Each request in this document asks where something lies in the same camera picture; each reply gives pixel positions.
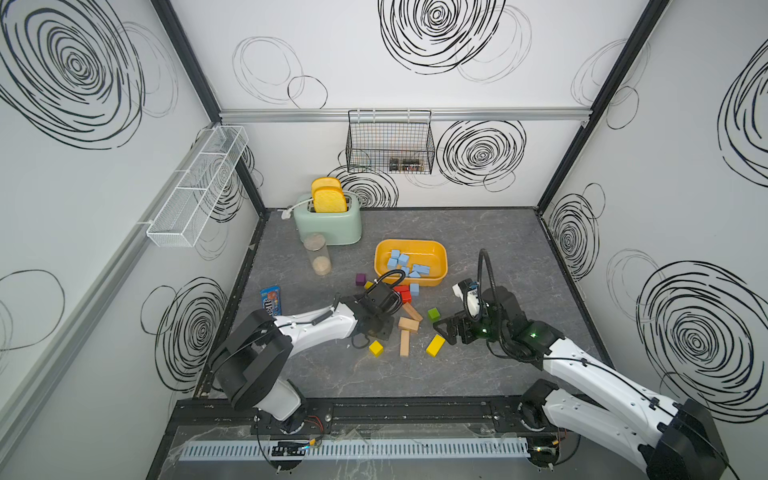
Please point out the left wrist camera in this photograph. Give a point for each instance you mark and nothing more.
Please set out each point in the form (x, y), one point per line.
(382, 294)

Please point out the yellow bread slice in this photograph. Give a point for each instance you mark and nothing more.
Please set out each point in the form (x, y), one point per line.
(329, 199)
(323, 182)

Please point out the wooden block slanted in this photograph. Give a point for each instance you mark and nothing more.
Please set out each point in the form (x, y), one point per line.
(412, 312)

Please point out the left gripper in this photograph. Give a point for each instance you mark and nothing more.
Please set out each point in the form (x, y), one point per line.
(385, 332)

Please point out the mint green toaster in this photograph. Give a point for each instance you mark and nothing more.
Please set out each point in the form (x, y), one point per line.
(339, 229)

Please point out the long wooden block upright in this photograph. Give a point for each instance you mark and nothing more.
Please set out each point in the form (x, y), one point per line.
(404, 348)

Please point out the yellow plastic tub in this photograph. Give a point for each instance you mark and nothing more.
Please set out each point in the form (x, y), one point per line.
(428, 253)

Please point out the yellow long block front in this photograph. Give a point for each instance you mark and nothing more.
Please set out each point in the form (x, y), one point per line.
(435, 345)

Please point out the blue candy packet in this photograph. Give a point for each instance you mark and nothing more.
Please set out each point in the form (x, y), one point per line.
(271, 300)

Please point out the green cube block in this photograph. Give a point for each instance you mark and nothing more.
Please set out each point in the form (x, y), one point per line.
(434, 314)

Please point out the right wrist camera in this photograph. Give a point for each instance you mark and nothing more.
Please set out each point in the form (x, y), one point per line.
(467, 291)

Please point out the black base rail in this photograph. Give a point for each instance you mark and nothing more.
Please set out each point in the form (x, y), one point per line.
(408, 414)

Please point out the front yellow bread slice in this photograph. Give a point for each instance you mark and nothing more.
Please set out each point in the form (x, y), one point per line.
(329, 199)

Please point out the rear yellow bread slice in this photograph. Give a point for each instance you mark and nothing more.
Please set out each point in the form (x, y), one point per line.
(323, 182)

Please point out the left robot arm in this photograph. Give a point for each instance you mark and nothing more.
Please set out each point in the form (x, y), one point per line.
(249, 364)

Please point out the yellow cube block front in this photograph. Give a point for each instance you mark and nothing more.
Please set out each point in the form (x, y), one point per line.
(376, 348)

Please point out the items in black basket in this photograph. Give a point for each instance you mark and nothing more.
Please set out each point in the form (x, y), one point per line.
(403, 164)

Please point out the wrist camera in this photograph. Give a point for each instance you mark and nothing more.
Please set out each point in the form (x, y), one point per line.
(382, 294)
(467, 291)

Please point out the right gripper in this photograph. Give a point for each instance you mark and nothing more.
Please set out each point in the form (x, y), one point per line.
(451, 328)

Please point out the black wire wall basket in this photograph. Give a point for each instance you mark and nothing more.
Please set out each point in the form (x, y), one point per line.
(374, 136)

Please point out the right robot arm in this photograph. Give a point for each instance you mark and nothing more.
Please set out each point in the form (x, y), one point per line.
(662, 437)

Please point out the white slotted cable duct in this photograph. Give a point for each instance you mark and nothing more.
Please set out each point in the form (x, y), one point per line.
(356, 449)

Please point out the wooden block middle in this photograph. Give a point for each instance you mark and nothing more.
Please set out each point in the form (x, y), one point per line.
(408, 324)

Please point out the white wire wall shelf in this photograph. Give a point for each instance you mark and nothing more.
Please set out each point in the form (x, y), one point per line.
(191, 204)

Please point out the blue long block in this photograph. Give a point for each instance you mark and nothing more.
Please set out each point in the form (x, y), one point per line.
(421, 269)

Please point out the glass jar with rice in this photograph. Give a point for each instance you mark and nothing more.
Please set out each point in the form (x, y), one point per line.
(318, 254)

